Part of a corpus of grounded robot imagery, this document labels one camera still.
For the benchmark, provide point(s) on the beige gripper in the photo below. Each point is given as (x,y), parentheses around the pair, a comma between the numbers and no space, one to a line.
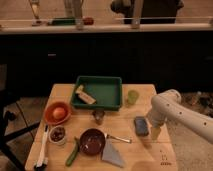
(155,132)

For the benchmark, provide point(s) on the blue sponge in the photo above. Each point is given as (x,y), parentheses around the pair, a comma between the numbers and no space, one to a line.
(141,127)

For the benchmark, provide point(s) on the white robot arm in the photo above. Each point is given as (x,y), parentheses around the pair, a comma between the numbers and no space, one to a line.
(168,105)

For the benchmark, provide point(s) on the green plastic cup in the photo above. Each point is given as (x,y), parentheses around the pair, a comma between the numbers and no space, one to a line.
(132,98)

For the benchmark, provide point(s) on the grey folded cloth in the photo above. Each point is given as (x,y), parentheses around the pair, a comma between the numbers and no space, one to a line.
(111,155)

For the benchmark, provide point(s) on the small metal cup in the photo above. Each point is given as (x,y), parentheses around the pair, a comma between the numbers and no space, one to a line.
(99,116)

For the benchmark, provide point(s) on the dark red bowl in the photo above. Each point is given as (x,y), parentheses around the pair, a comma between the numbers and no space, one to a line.
(92,142)

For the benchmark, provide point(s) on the green plastic tray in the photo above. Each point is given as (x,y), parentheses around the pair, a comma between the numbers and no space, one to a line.
(107,91)

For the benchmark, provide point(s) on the green cucumber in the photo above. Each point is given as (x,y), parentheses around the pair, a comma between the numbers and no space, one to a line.
(73,154)

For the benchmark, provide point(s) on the orange fruit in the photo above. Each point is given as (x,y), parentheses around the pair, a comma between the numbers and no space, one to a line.
(59,113)

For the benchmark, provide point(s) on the white bowl with food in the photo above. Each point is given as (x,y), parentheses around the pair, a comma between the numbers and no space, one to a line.
(57,135)

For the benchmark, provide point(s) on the orange bowl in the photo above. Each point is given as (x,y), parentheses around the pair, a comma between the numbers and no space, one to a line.
(48,114)

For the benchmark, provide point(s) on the red object on shelf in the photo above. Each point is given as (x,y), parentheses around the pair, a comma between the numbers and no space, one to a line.
(88,21)

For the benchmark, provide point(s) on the green object on shelf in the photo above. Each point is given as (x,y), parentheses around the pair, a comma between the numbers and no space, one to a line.
(61,22)

